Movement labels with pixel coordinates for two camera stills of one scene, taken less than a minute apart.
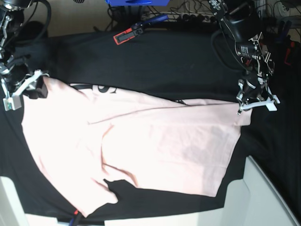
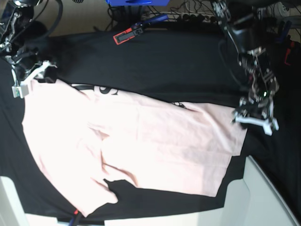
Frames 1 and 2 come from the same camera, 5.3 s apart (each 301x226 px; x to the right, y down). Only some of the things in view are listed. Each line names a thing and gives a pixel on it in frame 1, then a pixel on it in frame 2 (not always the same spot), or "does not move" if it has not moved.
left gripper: [12, 72] -> [23, 61]
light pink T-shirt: [88, 134] does not move
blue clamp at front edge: [71, 222] does not move
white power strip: [197, 18] does not move
